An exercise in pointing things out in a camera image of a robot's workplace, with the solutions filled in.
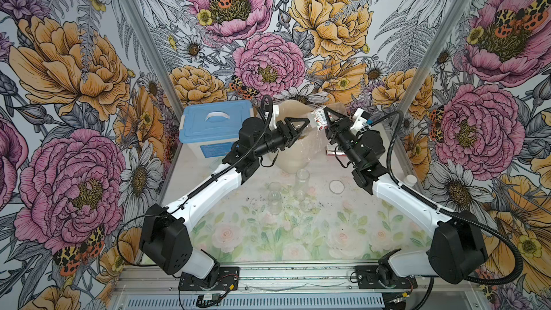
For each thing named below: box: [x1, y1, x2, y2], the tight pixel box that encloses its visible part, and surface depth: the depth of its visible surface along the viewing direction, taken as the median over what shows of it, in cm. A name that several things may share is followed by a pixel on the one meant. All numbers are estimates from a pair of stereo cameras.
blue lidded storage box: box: [178, 99, 255, 159], surface depth 101 cm
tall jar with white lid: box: [312, 104, 329, 130], surface depth 70 cm
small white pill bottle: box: [403, 173, 418, 188], surface depth 93 cm
